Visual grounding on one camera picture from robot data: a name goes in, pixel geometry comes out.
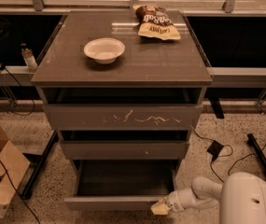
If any grey bottom drawer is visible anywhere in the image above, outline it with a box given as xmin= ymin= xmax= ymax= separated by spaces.
xmin=64 ymin=160 xmax=177 ymax=211

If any grey drawer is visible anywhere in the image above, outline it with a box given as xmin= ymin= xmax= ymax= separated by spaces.
xmin=44 ymin=104 xmax=203 ymax=130
xmin=60 ymin=130 xmax=189 ymax=160
xmin=64 ymin=160 xmax=177 ymax=211

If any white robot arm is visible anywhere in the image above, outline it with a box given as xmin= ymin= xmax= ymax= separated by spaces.
xmin=151 ymin=173 xmax=266 ymax=224

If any grey drawer cabinet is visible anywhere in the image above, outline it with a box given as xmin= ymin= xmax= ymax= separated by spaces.
xmin=30 ymin=10 xmax=214 ymax=173

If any grey middle drawer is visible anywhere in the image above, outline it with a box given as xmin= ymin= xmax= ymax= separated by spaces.
xmin=60 ymin=130 xmax=189 ymax=160

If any grey top drawer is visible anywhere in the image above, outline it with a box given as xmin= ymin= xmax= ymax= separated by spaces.
xmin=44 ymin=104 xmax=203 ymax=130

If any black power adapter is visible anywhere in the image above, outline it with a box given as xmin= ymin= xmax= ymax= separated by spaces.
xmin=207 ymin=141 xmax=224 ymax=161

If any black left table leg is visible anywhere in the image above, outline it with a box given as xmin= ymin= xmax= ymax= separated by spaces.
xmin=21 ymin=132 xmax=58 ymax=200

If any white bowl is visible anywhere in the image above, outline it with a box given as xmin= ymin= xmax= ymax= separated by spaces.
xmin=83 ymin=38 xmax=125 ymax=64

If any brown chip bag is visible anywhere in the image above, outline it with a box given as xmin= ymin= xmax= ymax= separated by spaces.
xmin=133 ymin=5 xmax=181 ymax=40

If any small clear bottle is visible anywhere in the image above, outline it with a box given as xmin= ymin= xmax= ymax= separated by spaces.
xmin=21 ymin=43 xmax=37 ymax=73

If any black floor cable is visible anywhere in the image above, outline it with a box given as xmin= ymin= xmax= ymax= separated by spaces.
xmin=190 ymin=125 xmax=266 ymax=184

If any black cable over box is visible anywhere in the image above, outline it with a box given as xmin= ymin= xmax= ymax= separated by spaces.
xmin=0 ymin=137 xmax=42 ymax=224

